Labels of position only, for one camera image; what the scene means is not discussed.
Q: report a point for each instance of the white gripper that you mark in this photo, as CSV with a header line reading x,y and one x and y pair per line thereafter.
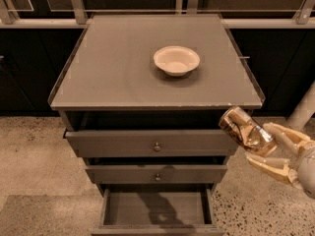
x,y
307,171

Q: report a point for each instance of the orange soda can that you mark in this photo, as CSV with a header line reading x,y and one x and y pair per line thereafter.
x,y
243,129

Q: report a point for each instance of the top grey drawer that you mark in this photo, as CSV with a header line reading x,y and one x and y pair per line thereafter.
x,y
150,143

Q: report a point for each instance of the grey drawer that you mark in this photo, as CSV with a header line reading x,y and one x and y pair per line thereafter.
x,y
150,143
157,210
152,174

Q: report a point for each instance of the grey drawer cabinet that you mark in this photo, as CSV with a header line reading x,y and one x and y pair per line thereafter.
x,y
112,83

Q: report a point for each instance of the bottom grey drawer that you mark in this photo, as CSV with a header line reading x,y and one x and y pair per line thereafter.
x,y
157,210

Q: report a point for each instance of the middle grey drawer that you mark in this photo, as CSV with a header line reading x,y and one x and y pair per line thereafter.
x,y
152,174

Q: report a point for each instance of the white pipe leg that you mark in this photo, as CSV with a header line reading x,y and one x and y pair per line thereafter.
x,y
303,111

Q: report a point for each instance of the white paper bowl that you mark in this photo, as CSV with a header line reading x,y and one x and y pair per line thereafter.
x,y
176,61

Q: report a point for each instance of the metal railing frame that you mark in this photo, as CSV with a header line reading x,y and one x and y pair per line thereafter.
x,y
235,14

